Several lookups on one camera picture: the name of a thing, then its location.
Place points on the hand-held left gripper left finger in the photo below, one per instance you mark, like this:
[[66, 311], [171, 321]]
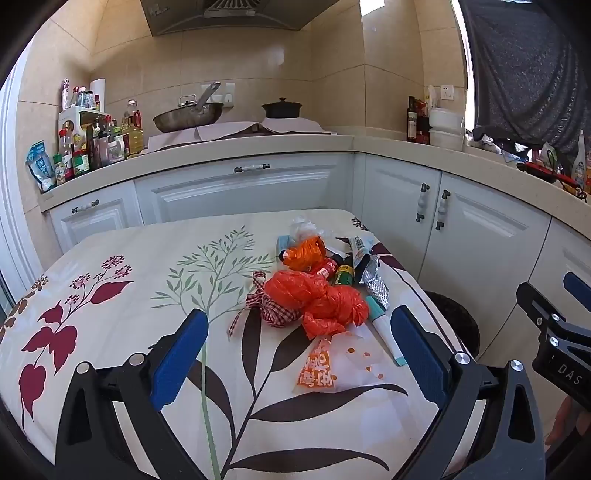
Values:
[[180, 360]]

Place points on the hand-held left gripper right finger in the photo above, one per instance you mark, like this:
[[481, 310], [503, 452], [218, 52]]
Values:
[[420, 355]]

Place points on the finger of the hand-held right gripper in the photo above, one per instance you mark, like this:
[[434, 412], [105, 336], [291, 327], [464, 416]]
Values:
[[579, 288], [531, 300]]

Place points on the white teal-capped tube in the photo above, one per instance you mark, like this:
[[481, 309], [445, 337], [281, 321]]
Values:
[[388, 334]]

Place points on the black trash bin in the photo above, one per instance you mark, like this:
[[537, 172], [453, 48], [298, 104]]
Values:
[[455, 318]]

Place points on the silver blister pack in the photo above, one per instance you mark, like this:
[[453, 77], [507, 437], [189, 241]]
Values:
[[376, 288]]

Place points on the black wrapper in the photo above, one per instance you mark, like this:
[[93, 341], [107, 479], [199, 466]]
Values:
[[362, 271]]

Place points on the clear orange-print snack packet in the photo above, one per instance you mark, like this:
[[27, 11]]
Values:
[[318, 369]]

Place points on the red checkered ribbon pouch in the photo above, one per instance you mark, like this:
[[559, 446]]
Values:
[[277, 316]]

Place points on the small black yellow-label bottle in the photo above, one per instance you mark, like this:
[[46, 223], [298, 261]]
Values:
[[344, 276]]

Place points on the large orange plastic bag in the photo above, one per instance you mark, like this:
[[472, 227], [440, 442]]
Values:
[[318, 300]]

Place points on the white squeezed tube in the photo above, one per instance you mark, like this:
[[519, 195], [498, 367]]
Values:
[[360, 244]]

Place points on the small red bottle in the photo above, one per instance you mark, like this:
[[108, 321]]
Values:
[[328, 267]]

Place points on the teal tube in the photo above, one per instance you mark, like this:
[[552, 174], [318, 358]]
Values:
[[281, 244]]

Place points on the small orange wrapper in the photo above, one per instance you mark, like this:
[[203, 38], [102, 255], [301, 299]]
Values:
[[302, 254]]

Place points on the clear plastic bag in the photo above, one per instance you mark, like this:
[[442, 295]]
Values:
[[302, 228]]

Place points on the person's right hand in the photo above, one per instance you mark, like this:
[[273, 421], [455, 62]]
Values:
[[562, 422]]

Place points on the white cabinet door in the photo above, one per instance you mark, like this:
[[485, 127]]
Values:
[[489, 258], [554, 258], [392, 203], [101, 226]]

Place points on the floral tablecloth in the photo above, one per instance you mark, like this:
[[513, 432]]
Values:
[[138, 286]]

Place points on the orange detergent bottle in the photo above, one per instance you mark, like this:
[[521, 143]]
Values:
[[588, 173]]

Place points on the red black appliance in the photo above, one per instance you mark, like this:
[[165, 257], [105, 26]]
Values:
[[545, 170]]

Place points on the white spray bottle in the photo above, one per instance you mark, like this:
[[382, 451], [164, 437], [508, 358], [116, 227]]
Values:
[[579, 161]]

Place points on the crumpled rags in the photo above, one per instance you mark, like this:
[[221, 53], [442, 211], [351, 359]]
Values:
[[489, 143]]

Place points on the wide white cabinet front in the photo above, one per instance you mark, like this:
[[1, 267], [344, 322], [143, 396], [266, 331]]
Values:
[[231, 194]]

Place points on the white lidded container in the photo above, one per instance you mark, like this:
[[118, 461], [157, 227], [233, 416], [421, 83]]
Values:
[[445, 119], [445, 140]]

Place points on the red packet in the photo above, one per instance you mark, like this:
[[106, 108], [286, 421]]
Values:
[[422, 124]]

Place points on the dark glass bottle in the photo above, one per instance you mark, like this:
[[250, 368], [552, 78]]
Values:
[[411, 122]]

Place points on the white paper bag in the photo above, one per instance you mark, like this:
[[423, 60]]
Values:
[[431, 97]]

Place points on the dark curtain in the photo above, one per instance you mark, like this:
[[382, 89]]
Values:
[[521, 69]]

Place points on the group of condiment bottles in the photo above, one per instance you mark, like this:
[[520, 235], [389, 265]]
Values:
[[131, 134]]

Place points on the pale stove cover cloth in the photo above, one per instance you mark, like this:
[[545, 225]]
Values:
[[221, 131]]

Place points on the beige kitchen countertop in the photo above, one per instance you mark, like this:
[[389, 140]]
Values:
[[277, 145]]

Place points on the blue white packet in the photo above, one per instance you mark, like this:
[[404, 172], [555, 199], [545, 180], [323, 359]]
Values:
[[40, 166]]

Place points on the steel wok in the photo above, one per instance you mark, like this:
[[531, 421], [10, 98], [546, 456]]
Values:
[[184, 119]]

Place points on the steel pot lid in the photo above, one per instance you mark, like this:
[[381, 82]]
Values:
[[187, 101]]

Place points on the white spice rack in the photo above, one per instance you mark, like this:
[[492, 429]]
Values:
[[87, 115]]

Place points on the black lidded pot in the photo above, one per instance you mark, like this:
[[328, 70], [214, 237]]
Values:
[[281, 110]]

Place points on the paper towel roll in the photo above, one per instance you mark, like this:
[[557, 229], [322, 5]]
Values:
[[98, 92]]

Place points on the steel range hood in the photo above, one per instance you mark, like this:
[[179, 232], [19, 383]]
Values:
[[231, 14]]

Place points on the white wall socket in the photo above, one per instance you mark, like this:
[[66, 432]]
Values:
[[447, 92]]

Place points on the white door frame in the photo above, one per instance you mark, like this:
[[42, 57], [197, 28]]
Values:
[[14, 207]]

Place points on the white wall holder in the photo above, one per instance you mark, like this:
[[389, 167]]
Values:
[[226, 90]]

